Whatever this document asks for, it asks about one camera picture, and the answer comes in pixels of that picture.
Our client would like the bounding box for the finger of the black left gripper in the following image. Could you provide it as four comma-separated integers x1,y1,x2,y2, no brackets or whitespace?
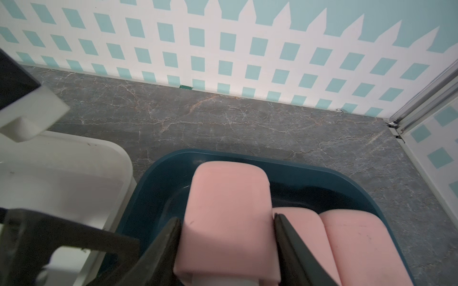
1,208,140,286

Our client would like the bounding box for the dark teal storage tub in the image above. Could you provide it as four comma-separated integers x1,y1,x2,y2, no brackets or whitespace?
96,148,417,286

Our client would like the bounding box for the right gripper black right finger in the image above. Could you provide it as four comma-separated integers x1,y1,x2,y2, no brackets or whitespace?
274,213,337,286

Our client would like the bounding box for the pink sharpener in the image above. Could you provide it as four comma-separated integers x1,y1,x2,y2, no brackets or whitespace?
320,209,413,286
174,161,281,286
273,207,342,286

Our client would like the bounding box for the white plastic storage tub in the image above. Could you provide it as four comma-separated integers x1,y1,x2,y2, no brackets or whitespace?
1,131,136,286

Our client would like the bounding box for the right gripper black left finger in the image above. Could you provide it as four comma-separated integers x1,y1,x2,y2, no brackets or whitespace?
89,218,182,286

